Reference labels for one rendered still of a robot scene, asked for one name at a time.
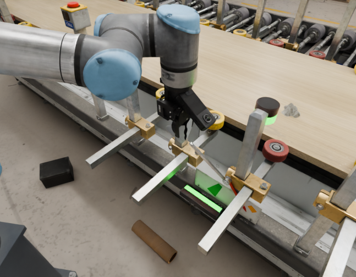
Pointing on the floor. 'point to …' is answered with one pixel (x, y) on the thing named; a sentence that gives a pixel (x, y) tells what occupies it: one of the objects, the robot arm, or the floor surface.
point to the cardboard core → (154, 241)
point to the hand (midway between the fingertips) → (184, 140)
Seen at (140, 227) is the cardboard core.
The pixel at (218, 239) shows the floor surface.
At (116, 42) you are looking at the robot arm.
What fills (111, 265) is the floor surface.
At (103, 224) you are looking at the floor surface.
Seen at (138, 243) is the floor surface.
